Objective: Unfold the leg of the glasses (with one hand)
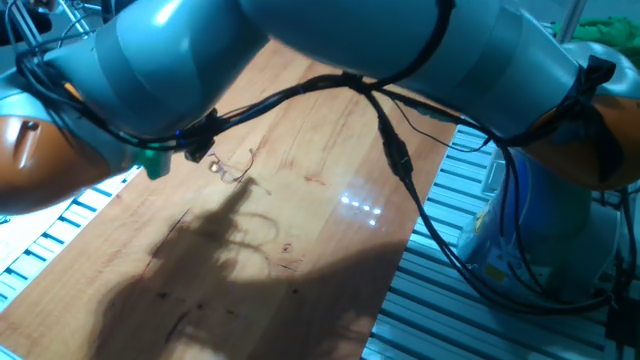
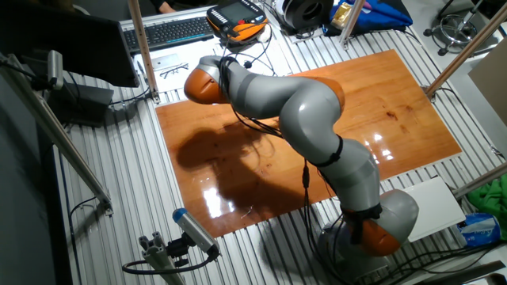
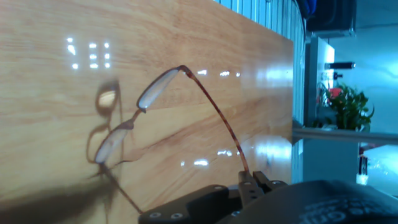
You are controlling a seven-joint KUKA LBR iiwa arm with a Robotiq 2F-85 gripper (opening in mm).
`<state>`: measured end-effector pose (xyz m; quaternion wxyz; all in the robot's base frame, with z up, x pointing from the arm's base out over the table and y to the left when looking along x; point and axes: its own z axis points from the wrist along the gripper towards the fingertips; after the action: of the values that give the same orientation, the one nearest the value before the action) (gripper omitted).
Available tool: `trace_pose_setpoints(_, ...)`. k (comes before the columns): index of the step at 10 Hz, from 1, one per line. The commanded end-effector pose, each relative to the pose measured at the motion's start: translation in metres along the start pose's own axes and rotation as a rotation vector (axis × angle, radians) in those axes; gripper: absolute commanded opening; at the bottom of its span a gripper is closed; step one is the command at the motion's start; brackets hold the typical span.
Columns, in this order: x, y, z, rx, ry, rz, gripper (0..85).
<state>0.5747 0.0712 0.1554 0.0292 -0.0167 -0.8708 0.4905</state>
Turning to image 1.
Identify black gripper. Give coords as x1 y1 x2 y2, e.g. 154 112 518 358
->
183 133 218 164

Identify red-framed glasses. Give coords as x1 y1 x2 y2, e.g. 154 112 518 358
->
206 146 259 185

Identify forearm in dark sleeve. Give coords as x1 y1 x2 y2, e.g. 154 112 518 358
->
0 8 55 47

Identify glossy wooden board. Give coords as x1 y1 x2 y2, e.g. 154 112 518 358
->
0 39 457 360

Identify grey diagonal bar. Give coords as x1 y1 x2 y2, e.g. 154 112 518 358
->
7 0 44 49

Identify green cloth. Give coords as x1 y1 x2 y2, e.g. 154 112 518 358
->
552 16 640 57

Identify aluminium frame bar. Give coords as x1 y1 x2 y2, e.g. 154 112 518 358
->
555 0 590 45

